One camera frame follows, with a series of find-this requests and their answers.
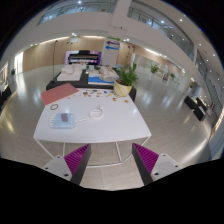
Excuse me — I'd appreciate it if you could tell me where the black display table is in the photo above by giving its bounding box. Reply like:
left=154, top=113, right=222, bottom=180
left=46, top=72, right=137, bottom=101

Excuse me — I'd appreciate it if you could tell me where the white table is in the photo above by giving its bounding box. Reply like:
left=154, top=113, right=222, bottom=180
left=32, top=88, right=153, bottom=169

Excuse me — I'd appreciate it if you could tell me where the black piano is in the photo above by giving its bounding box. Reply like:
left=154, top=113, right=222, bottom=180
left=68, top=50, right=100, bottom=65

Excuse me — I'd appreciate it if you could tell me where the white coiled cable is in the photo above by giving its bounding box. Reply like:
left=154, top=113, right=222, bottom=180
left=75, top=105, right=105, bottom=124

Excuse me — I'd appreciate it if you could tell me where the white architectural model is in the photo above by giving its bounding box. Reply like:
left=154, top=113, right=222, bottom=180
left=57, top=64, right=82, bottom=81

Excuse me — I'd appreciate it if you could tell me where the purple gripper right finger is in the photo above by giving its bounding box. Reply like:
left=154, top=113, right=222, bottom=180
left=131, top=142, right=184, bottom=186

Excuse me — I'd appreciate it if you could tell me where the blue white model board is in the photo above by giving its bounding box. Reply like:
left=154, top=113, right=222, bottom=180
left=88, top=66, right=119, bottom=85

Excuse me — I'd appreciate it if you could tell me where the direction sign pillar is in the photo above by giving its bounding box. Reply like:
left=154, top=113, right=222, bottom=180
left=101, top=36, right=120, bottom=67

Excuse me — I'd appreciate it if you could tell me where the potted green plant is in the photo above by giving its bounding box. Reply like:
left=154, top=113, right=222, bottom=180
left=114, top=63, right=138, bottom=97

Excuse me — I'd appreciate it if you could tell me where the dark charger plug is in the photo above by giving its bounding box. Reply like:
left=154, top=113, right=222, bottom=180
left=61, top=114, right=68, bottom=122

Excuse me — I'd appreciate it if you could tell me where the light blue power strip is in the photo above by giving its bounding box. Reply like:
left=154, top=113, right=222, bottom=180
left=49, top=113, right=75, bottom=129

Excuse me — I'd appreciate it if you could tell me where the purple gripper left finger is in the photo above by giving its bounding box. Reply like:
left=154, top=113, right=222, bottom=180
left=42, top=143, right=92, bottom=186

